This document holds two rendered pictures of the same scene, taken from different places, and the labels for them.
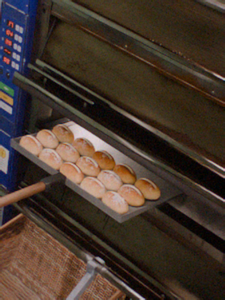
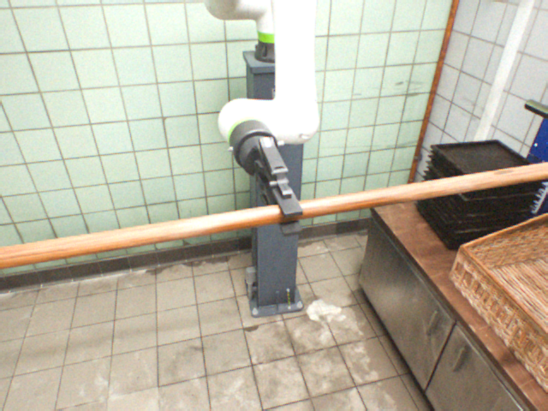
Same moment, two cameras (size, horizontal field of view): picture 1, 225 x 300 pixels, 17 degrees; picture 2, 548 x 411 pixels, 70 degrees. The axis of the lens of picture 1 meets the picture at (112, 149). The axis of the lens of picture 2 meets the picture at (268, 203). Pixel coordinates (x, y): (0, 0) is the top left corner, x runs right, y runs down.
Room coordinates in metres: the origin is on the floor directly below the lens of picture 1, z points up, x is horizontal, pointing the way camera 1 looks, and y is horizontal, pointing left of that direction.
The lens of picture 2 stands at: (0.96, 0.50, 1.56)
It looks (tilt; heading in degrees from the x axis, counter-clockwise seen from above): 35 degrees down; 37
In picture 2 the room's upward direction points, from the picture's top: straight up
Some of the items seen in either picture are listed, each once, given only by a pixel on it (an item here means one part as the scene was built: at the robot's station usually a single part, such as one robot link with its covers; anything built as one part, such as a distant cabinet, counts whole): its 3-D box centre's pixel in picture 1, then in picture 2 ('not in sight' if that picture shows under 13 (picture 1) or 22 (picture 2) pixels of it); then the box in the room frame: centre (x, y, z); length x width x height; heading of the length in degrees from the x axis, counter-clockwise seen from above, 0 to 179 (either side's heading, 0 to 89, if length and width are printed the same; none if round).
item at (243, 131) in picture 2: not in sight; (255, 145); (1.52, 0.95, 1.19); 0.12 x 0.06 x 0.09; 142
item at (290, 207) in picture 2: not in sight; (287, 201); (1.38, 0.77, 1.21); 0.07 x 0.03 x 0.01; 52
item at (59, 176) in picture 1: (52, 181); not in sight; (2.12, 0.17, 1.20); 0.09 x 0.04 x 0.03; 141
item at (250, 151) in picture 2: not in sight; (262, 163); (1.48, 0.90, 1.19); 0.09 x 0.07 x 0.08; 52
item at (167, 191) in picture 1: (100, 164); not in sight; (2.30, 0.03, 1.19); 0.55 x 0.36 x 0.03; 51
